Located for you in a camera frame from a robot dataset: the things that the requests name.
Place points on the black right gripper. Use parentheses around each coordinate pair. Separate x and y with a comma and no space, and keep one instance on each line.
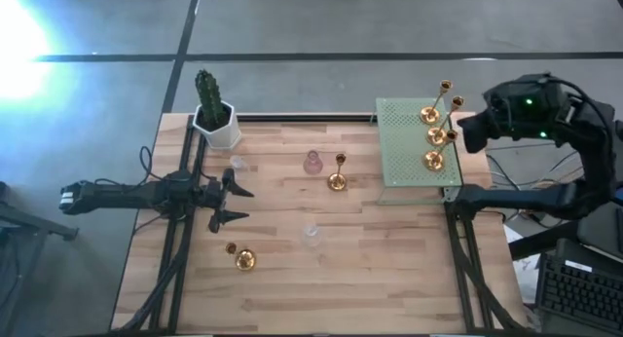
(525,113)

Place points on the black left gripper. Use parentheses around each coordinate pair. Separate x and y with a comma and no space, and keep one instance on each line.
(207,197)

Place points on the gold metal candlestick holder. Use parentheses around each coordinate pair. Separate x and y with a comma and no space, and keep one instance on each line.
(437,136)
(430,115)
(433,160)
(337,182)
(245,259)

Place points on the clear ribbed glass candle holder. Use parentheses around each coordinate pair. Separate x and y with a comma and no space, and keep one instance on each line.
(237,162)
(311,235)

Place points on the pink ribbed glass candle holder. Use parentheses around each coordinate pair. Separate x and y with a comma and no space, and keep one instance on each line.
(313,164)

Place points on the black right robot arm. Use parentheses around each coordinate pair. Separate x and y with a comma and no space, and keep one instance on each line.
(525,198)

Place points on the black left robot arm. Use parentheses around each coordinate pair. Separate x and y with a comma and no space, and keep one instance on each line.
(121,196)

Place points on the white hexagonal plant pot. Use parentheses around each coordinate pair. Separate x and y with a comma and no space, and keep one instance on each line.
(226,137)

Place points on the green perforated metal shelf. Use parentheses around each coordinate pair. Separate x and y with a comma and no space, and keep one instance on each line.
(399,147)

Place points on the green cactus plant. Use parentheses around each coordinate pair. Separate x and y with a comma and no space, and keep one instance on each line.
(209,98)

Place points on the white printed paper sheet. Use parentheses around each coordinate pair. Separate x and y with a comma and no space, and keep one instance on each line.
(523,273)

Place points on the black computer keyboard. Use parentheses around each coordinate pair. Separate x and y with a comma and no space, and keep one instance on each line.
(579,295)

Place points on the dark metal stand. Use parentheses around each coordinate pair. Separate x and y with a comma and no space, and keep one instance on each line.
(29,220)

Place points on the black table edge frame bar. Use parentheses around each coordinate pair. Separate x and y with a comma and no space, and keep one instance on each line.
(302,117)

